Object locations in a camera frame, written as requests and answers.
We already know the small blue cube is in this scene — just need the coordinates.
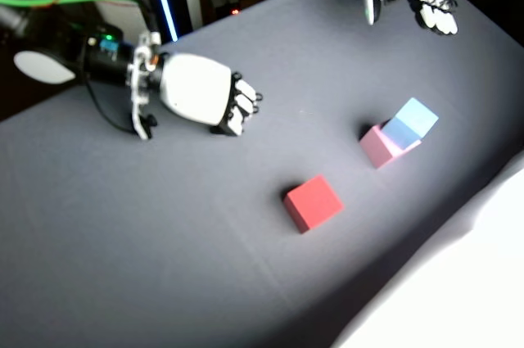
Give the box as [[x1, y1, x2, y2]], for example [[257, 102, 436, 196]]
[[381, 97, 440, 151]]

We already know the red cube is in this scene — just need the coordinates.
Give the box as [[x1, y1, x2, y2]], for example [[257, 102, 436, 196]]
[[283, 174, 345, 235]]

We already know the pink cube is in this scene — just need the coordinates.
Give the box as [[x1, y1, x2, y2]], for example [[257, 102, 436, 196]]
[[359, 120, 422, 169]]

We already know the grey table cloth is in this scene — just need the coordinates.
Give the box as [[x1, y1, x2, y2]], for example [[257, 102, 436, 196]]
[[0, 0, 524, 348]]

